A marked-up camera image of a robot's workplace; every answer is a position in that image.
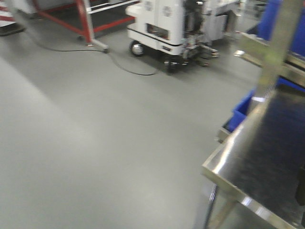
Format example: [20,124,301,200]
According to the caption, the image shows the right blue plastic bin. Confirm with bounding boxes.
[246,0,305,57]

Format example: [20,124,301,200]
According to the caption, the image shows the left red-white traffic cone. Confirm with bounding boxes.
[0,1,26,37]

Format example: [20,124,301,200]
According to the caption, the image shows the lower blue plastic bin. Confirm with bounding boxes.
[224,89,255,133]

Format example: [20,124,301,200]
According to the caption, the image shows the blue plastic bin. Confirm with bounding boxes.
[246,0,305,57]
[224,89,255,133]

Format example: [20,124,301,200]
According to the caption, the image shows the red conveyor support frame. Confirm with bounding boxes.
[32,0,139,53]

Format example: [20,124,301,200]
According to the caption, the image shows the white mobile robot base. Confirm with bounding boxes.
[125,0,240,73]

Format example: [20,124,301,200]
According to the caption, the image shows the black floor cable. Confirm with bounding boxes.
[23,31,159,76]

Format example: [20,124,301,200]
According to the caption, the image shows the stainless steel rack frame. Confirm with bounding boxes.
[202,0,305,229]

